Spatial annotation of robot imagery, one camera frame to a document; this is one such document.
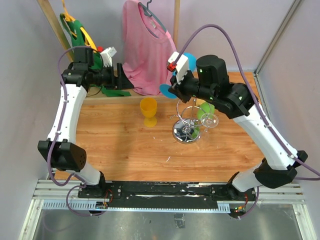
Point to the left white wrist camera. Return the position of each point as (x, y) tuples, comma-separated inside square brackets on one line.
[(107, 56)]

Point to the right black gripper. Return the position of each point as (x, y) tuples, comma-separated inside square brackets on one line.
[(178, 88)]

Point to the grey clothes hanger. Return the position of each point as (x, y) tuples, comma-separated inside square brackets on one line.
[(150, 22)]

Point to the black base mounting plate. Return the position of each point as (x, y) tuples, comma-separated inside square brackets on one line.
[(165, 195)]

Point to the orange plastic wine glass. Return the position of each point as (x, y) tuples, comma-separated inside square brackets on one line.
[(148, 107)]

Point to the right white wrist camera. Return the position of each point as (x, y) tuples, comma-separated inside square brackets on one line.
[(180, 67)]

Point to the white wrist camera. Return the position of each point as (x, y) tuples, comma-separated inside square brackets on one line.
[(180, 67), (107, 56)]

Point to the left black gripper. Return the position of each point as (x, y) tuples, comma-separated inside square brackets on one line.
[(120, 82)]

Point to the green vest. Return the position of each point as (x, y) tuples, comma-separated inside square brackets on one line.
[(108, 92)]

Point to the blue plastic wine glass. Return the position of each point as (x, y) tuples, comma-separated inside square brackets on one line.
[(165, 88)]

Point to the clear wine glass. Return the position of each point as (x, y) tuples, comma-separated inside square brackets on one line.
[(209, 121)]

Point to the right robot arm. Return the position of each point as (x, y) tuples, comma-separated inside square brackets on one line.
[(238, 102)]

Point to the aluminium frame rail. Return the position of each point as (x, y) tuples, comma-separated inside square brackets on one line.
[(49, 196)]

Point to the wooden clothes rack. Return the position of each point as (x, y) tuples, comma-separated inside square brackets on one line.
[(52, 19)]

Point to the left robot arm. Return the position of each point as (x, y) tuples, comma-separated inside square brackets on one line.
[(59, 149)]

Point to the green plastic wine glass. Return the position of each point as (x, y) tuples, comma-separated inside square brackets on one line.
[(205, 108)]

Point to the yellow clothes hanger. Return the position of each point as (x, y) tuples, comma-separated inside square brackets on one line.
[(78, 35)]

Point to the pink t-shirt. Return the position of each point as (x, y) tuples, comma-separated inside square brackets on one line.
[(145, 58)]

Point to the chrome wine glass rack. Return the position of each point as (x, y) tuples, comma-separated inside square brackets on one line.
[(187, 129)]

